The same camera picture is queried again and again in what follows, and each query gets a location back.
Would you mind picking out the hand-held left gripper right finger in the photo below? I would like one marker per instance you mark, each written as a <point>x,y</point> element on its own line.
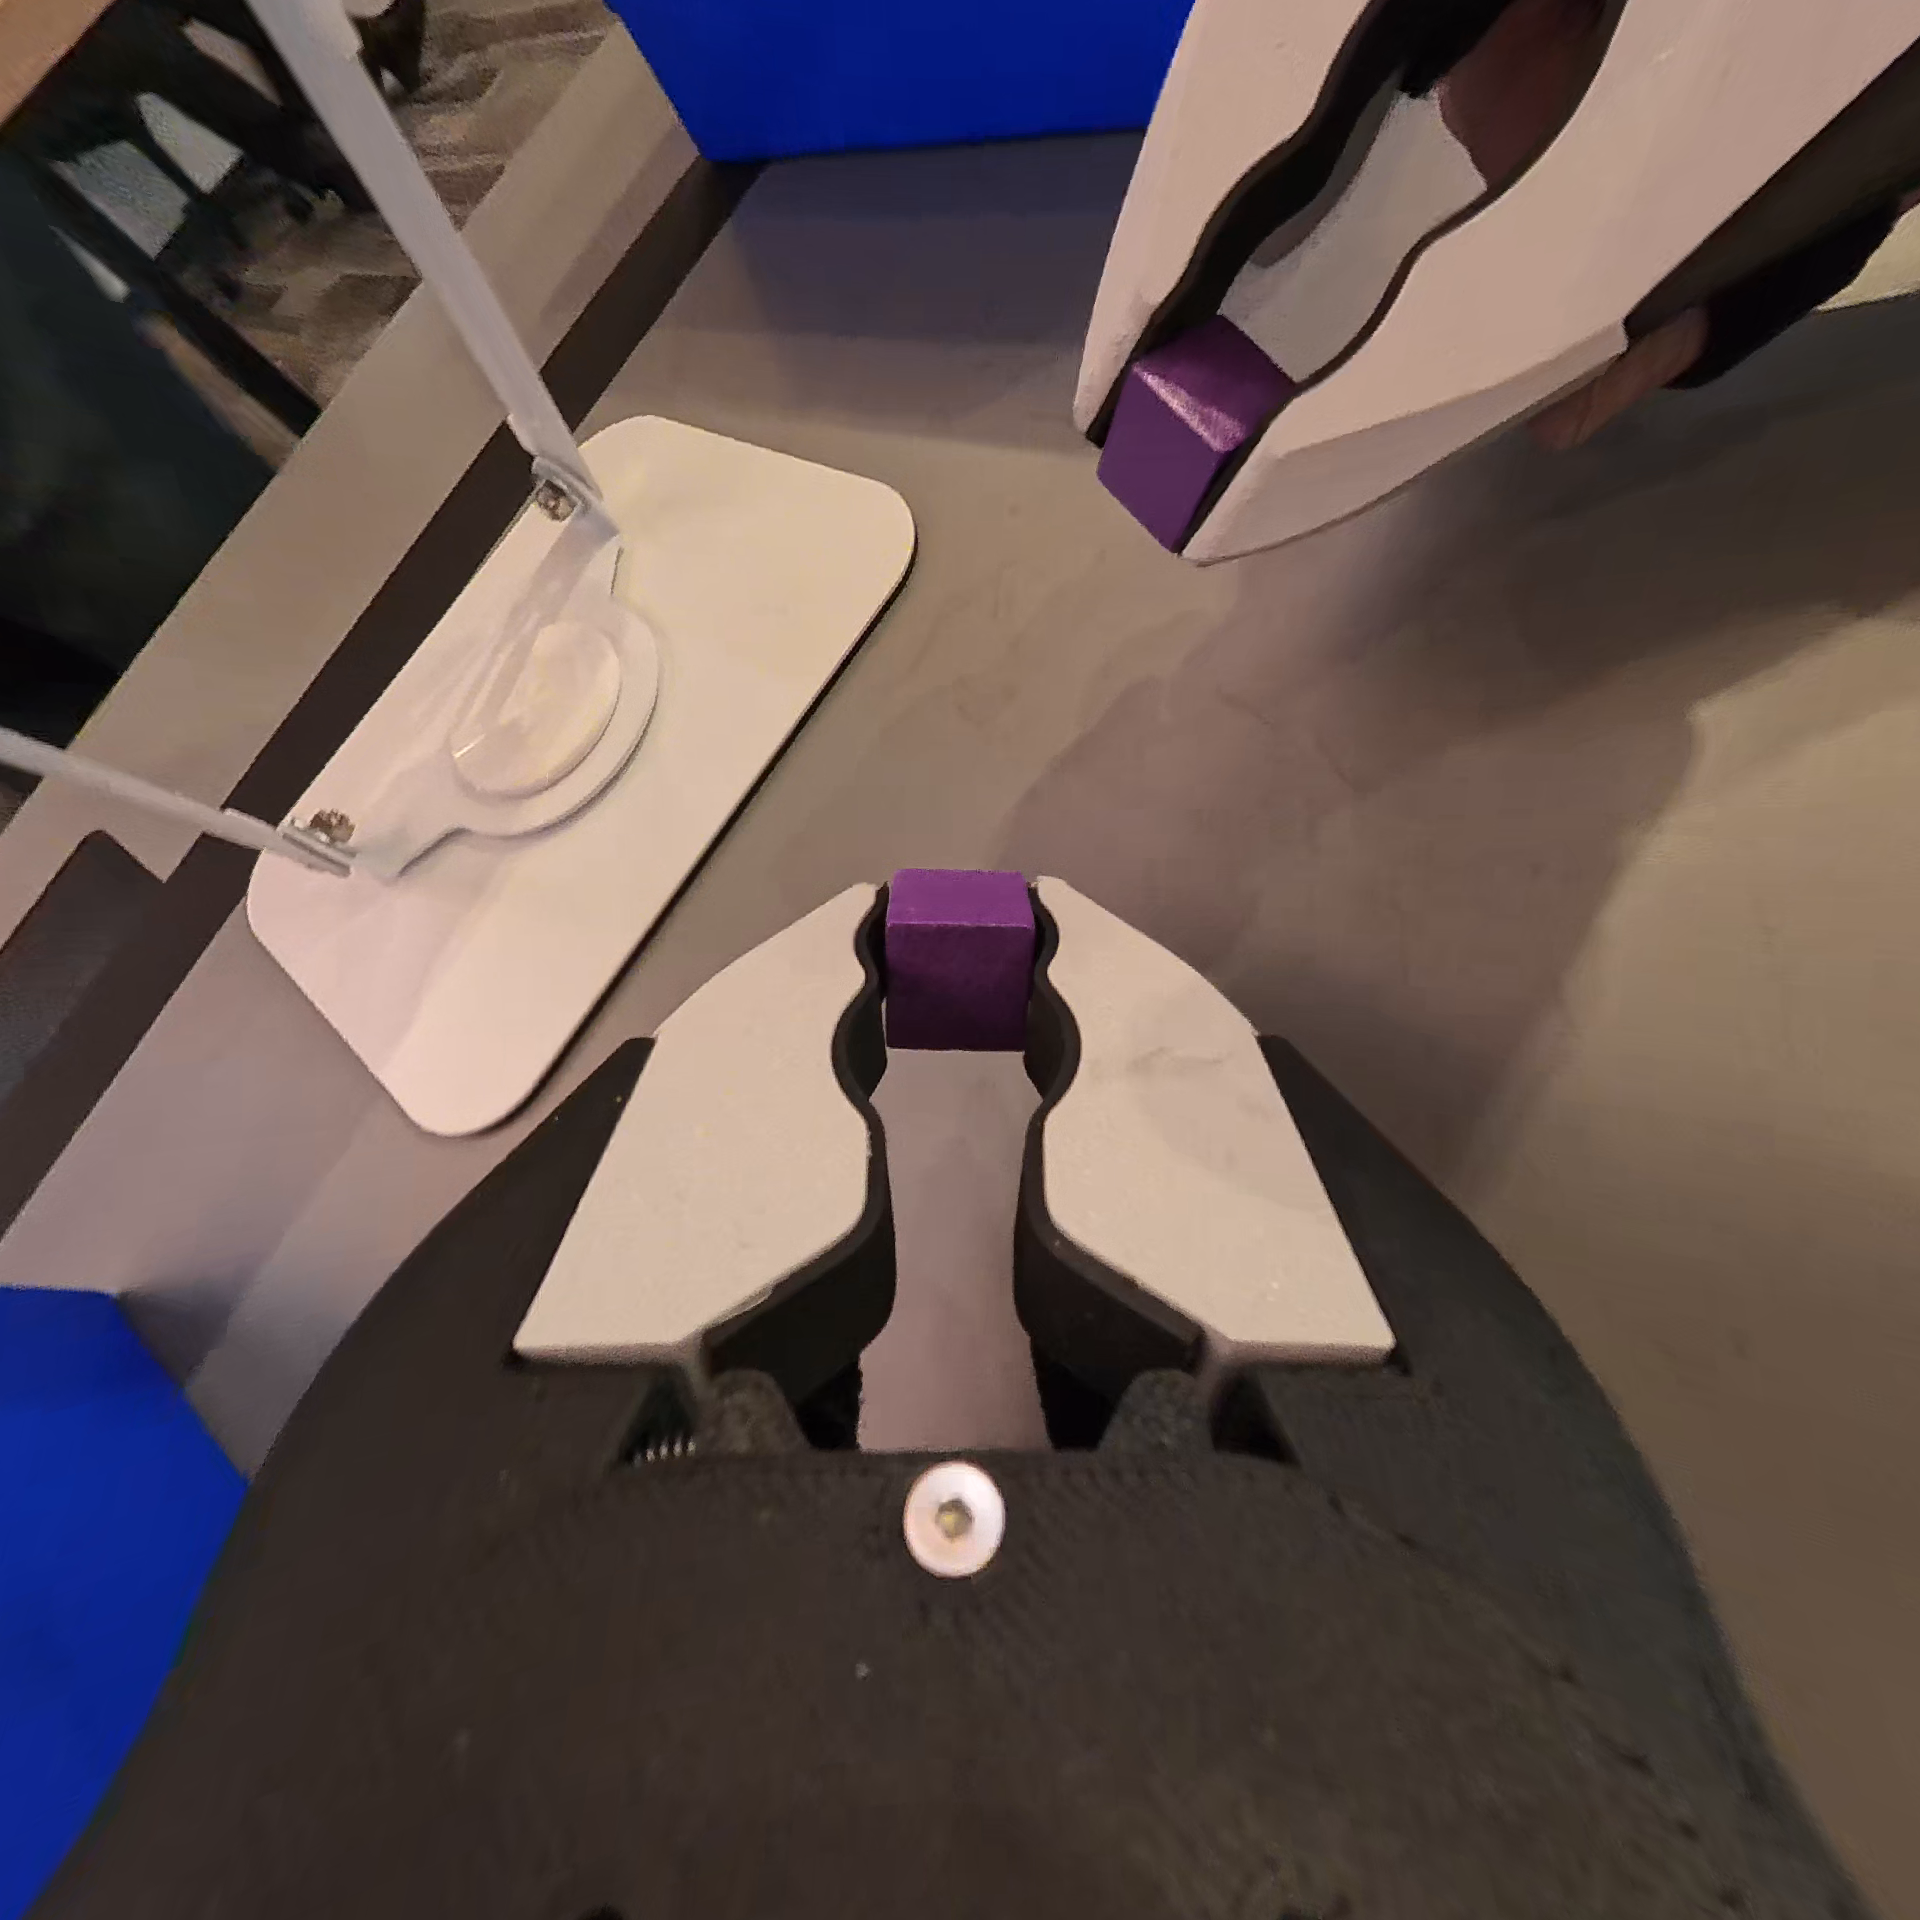
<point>1200,1185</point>

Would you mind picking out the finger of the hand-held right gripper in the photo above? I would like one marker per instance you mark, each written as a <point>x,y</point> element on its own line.
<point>1185,150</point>
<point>1575,224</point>

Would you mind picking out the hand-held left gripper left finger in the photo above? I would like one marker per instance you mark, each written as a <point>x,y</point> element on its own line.
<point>705,1185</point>

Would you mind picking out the purple wooden cube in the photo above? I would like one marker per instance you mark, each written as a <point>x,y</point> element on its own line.
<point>1185,434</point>
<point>960,961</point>

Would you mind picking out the blue plastic bin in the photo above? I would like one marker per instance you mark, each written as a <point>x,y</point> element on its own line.
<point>902,76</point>
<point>90,1576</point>

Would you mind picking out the person's right hand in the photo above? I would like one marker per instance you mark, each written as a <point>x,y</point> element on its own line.
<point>1628,394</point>

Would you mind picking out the wooden document stand white base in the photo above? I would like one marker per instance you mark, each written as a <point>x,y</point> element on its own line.
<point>721,600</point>

